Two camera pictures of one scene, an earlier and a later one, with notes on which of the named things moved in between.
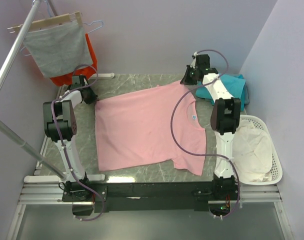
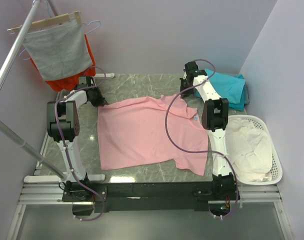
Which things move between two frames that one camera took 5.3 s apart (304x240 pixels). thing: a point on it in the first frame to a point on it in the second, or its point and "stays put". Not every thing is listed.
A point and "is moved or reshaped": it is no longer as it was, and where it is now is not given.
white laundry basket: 277,167 stays put
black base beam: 120,197 stays put
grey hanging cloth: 59,50 stays put
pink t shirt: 134,129 is moved or reshaped
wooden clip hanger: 76,16 stays put
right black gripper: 186,80 to 190,92
